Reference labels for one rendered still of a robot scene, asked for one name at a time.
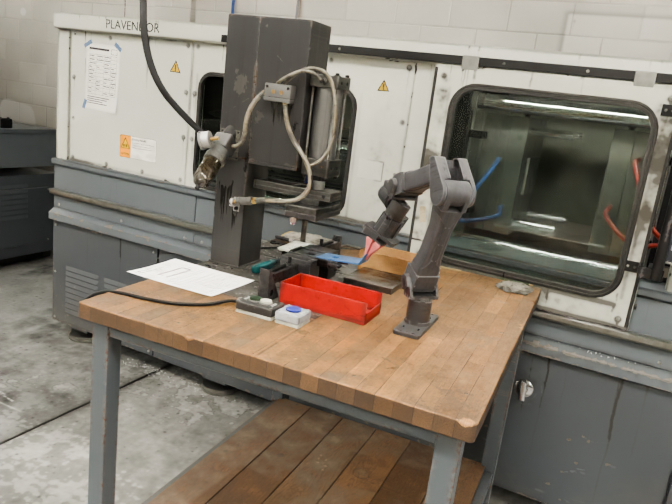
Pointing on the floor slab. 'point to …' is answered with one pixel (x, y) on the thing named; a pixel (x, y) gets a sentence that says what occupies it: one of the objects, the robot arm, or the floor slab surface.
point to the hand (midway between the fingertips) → (366, 257)
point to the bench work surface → (325, 395)
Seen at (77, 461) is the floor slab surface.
